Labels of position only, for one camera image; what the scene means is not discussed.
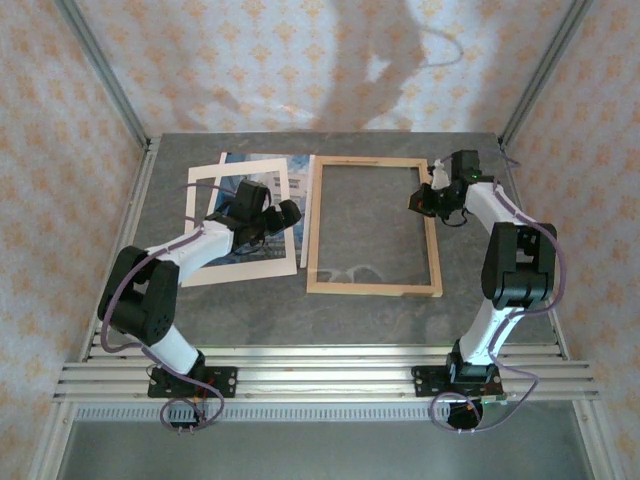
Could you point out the wooden picture frame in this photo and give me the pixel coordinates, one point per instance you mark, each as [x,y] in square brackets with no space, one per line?
[370,289]

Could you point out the building photo print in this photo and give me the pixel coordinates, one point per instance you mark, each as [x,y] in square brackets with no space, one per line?
[299,175]

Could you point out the narrow aluminium table rail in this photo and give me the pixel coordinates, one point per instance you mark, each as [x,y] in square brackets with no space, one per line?
[320,352]

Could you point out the green circuit board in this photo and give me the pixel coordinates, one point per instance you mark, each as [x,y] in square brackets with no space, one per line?
[495,399]

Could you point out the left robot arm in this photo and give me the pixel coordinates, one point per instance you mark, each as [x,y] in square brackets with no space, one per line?
[200,250]

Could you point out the aluminium side rail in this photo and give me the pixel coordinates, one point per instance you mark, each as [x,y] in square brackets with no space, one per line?
[128,235]
[553,330]

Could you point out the wide aluminium mounting rails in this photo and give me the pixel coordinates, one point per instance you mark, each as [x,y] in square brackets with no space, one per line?
[320,382]

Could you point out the grey metal lower panel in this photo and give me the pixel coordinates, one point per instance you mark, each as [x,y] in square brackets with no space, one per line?
[320,455]

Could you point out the aluminium leg profile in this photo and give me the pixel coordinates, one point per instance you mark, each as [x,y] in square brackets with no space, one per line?
[50,445]
[601,445]

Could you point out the aluminium corner post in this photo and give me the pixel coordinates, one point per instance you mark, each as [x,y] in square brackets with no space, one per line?
[107,75]
[543,75]

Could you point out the white mat board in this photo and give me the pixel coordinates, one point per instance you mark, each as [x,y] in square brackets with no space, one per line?
[250,270]

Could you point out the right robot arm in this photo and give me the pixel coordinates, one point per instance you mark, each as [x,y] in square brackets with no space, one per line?
[487,205]

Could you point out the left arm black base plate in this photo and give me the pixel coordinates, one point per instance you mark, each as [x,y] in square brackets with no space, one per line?
[225,382]

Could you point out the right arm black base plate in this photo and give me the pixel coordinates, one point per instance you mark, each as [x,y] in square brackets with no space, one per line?
[425,382]

